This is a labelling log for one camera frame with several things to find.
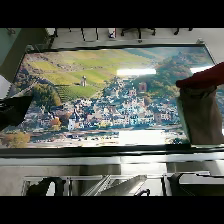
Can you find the brown garment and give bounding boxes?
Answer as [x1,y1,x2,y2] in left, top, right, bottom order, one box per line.
[179,84,224,146]

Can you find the silver frame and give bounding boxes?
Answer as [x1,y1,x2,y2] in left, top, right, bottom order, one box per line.
[0,151,224,197]

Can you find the black cable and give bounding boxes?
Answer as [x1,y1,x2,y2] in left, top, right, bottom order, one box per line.
[134,187,151,197]

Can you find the black office chair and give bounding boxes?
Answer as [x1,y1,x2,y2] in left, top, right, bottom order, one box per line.
[120,27,157,41]

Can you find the red T-shirt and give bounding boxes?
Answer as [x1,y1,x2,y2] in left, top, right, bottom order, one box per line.
[175,61,224,90]

